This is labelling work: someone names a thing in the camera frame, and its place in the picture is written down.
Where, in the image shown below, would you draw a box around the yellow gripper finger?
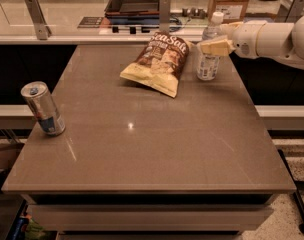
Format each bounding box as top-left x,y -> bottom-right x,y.
196,35 -> 235,56
221,21 -> 243,35

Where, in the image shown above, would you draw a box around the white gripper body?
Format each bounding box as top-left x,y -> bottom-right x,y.
232,20 -> 267,59

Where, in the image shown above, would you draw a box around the clear plastic water bottle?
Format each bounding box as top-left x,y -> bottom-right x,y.
196,12 -> 224,81

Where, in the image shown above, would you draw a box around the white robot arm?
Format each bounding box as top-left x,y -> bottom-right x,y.
197,16 -> 304,70

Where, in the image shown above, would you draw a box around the silver blue redbull can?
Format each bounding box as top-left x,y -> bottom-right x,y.
21,81 -> 65,136

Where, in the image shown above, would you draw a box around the brown cardboard box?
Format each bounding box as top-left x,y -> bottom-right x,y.
207,0 -> 250,23

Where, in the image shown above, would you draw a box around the sea salt chips bag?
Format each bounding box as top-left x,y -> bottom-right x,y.
120,32 -> 192,98

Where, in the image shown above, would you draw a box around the dark open tray box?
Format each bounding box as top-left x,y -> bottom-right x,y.
105,0 -> 159,16

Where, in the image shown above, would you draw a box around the grey table drawer unit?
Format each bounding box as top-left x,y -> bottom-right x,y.
27,204 -> 273,234

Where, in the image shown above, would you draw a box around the blue green items below table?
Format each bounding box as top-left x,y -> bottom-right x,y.
6,216 -> 55,240

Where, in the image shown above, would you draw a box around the right metal glass bracket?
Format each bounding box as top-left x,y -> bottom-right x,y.
282,0 -> 304,23

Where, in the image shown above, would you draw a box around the metal glass bracket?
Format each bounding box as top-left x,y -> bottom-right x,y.
282,0 -> 304,23
24,0 -> 52,40
159,0 -> 171,32

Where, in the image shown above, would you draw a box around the middle metal glass bracket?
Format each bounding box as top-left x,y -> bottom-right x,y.
159,0 -> 171,32

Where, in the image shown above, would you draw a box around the left metal glass bracket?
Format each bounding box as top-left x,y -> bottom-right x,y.
24,0 -> 52,40

